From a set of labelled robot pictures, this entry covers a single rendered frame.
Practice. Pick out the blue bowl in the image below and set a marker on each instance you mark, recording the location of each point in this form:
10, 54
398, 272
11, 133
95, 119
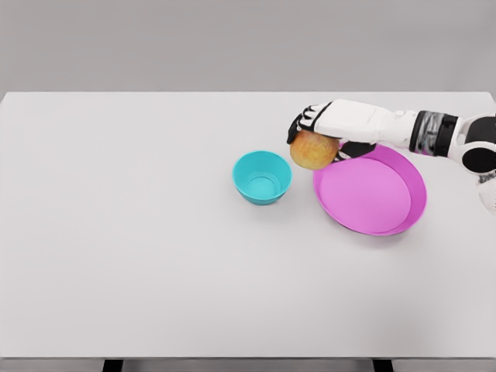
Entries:
262, 178

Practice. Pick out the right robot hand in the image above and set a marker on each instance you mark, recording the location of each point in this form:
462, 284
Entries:
345, 118

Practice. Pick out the yellow-red apple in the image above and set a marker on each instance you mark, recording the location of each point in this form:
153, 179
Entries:
313, 151

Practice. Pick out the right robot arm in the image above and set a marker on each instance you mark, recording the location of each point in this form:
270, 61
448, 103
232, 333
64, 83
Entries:
438, 133

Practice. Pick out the pink plate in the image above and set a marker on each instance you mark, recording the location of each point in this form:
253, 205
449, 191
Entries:
368, 193

